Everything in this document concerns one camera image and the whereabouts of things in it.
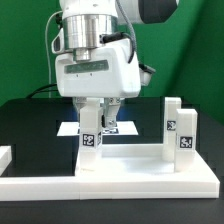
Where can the white desk tabletop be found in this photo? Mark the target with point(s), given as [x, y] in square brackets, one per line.
[139, 171]

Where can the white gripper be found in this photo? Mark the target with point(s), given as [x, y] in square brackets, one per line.
[107, 75]

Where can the sheet of fiducial markers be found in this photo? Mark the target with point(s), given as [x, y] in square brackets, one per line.
[121, 128]

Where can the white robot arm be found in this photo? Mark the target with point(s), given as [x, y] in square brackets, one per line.
[91, 24]

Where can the white U-shaped fixture frame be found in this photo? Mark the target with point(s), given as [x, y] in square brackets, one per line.
[35, 188]

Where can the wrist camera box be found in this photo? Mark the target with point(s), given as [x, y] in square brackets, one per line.
[146, 73]

